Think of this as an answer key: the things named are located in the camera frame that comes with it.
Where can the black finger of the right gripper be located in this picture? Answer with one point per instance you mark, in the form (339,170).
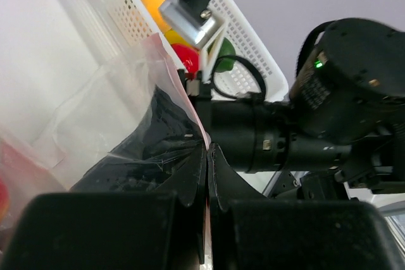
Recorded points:
(151,154)

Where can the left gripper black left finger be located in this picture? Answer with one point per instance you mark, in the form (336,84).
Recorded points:
(161,229)

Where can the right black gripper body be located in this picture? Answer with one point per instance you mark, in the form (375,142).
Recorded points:
(257,136)

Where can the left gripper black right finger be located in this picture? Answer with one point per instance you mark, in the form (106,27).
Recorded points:
(250,231)

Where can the clear zip top bag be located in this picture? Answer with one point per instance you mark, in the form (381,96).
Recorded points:
(62,110)

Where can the green fake lime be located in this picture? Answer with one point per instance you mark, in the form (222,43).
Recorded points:
(226,64)

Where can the red fake apple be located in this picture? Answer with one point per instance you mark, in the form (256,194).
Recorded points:
(188,56)

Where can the yellow fake starfruit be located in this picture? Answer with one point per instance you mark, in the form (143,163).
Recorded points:
(174,38)

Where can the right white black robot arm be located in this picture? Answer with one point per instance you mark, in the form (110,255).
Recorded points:
(342,128)

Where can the pink fake peach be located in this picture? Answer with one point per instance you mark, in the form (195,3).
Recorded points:
(8,187)

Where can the white plastic basket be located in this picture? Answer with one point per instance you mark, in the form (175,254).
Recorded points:
(110,26)

